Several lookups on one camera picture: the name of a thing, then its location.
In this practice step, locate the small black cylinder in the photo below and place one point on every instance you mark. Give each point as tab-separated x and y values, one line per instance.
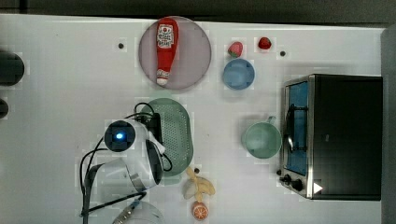
3	108

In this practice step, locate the orange slice toy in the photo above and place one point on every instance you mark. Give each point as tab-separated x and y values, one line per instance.
199	211

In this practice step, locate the pink strawberry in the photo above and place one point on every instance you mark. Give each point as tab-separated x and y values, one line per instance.
236	49

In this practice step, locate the peeled banana toy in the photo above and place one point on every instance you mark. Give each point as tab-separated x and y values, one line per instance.
196	186

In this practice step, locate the green mug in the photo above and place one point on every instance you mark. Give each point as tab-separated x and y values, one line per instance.
262	139

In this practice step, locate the black toaster oven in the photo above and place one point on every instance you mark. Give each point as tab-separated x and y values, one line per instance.
332	129

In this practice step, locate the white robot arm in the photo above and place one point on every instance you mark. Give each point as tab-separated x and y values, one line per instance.
137	166

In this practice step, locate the dark red strawberry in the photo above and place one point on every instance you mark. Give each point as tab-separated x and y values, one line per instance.
265	43

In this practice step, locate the green strainer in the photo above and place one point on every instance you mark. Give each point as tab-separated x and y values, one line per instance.
176	134

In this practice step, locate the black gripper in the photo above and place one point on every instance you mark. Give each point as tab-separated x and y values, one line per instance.
153	124

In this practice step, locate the blue bowl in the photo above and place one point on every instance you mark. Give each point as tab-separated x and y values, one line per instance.
238	74

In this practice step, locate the pink round plate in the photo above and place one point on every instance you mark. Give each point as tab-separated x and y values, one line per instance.
193	54

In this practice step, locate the black cylinder holder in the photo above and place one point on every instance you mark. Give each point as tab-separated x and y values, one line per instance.
11	68

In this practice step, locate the red ketchup bottle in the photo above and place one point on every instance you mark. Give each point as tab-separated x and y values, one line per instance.
166	45

